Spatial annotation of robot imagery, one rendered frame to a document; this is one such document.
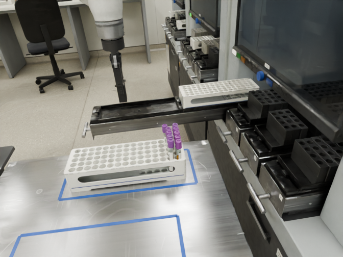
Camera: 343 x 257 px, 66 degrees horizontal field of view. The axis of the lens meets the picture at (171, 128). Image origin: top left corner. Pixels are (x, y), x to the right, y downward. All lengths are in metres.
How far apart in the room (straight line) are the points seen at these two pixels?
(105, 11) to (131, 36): 3.65
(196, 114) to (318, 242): 0.56
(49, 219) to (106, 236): 0.15
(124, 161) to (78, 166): 0.11
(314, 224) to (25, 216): 0.69
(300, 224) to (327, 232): 0.06
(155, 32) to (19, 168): 3.89
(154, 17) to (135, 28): 0.35
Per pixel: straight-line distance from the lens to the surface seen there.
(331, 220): 0.74
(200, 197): 0.65
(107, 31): 0.91
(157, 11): 4.48
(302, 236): 0.73
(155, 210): 0.63
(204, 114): 1.01
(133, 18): 4.48
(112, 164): 0.67
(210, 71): 1.39
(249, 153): 0.85
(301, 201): 0.73
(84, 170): 0.69
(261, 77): 0.84
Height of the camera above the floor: 1.30
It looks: 33 degrees down
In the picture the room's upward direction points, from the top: 4 degrees counter-clockwise
